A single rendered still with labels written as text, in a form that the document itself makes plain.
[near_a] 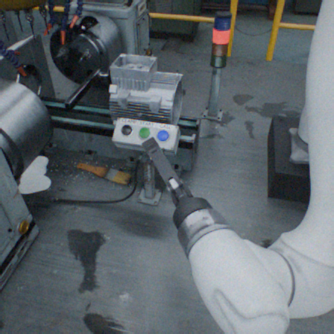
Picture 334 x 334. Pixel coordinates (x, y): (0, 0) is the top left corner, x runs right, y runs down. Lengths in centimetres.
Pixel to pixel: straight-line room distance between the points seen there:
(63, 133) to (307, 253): 93
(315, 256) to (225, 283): 17
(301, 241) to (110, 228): 58
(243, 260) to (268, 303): 6
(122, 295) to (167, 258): 15
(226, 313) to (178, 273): 45
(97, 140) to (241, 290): 85
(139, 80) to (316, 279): 72
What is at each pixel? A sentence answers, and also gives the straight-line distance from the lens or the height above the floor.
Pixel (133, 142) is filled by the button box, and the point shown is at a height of 105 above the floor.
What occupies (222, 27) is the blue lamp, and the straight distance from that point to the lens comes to 125.
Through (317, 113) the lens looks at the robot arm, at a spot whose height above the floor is 133.
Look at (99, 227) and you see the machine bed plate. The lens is 100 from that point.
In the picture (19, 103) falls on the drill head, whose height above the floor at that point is 113.
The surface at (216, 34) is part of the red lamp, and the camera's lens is 126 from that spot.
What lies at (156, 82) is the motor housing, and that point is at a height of 110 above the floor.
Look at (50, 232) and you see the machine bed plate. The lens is 103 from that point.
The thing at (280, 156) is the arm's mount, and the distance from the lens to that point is 110.
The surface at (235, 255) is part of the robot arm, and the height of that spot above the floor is 118.
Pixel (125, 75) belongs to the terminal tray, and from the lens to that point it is 103.
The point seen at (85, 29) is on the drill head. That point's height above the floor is 115.
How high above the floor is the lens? 158
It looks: 42 degrees down
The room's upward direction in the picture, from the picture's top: straight up
